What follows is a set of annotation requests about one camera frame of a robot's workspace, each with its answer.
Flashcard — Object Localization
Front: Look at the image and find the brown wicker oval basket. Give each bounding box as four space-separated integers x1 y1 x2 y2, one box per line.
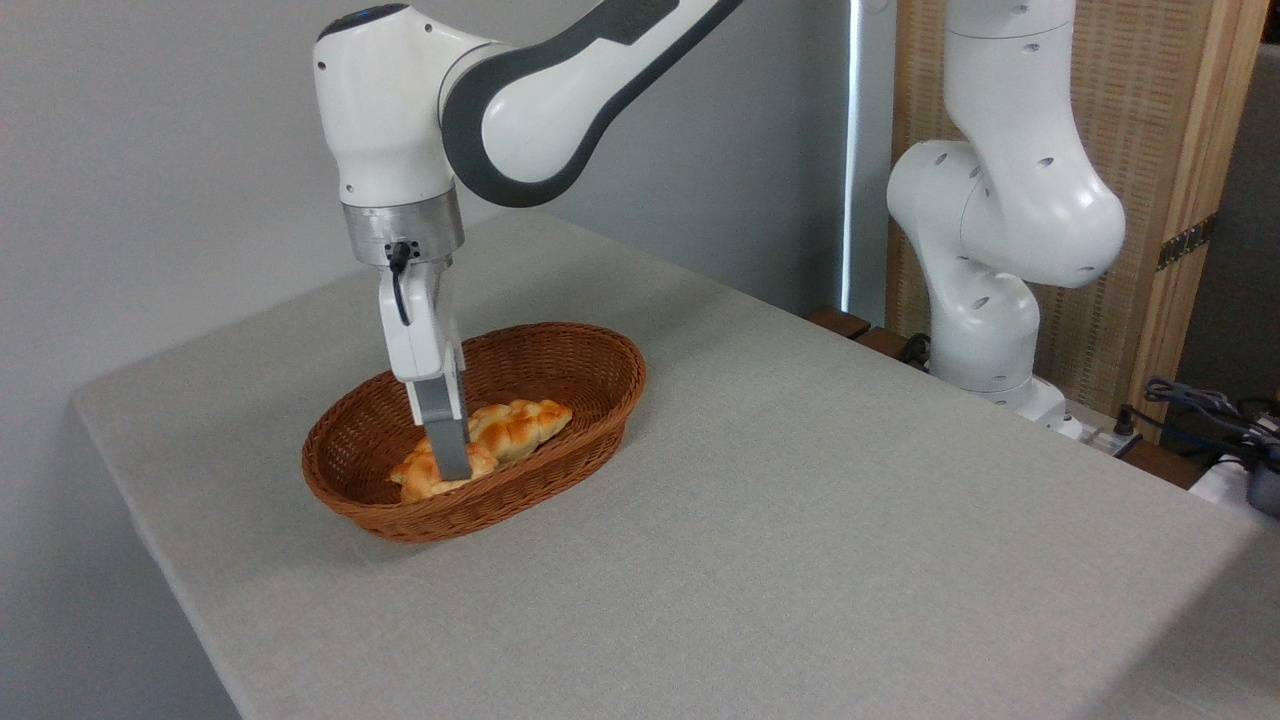
301 322 648 545

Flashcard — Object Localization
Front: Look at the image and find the round orange bread bun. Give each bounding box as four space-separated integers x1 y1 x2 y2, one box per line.
388 436 500 505

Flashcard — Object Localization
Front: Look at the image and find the metal screen hinge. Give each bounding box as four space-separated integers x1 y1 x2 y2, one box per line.
1156 214 1219 272

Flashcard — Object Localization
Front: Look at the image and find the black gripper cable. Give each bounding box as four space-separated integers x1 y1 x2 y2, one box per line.
386 240 417 329

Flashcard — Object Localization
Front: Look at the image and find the grey cable bundle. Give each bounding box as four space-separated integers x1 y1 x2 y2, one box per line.
1143 375 1280 453

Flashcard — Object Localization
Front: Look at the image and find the woven wooden folding screen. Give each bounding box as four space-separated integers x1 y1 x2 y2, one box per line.
889 0 1272 442

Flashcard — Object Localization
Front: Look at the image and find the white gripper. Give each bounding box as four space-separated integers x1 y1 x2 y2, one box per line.
377 255 474 483

